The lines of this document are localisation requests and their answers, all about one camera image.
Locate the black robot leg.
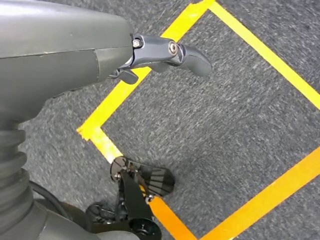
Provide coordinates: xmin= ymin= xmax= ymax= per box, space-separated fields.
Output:
xmin=86 ymin=156 xmax=176 ymax=240

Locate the yellow floor tape square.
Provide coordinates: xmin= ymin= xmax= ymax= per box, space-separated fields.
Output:
xmin=75 ymin=0 xmax=320 ymax=240

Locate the black leg cable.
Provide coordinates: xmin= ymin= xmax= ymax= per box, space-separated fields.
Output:
xmin=29 ymin=180 xmax=72 ymax=221

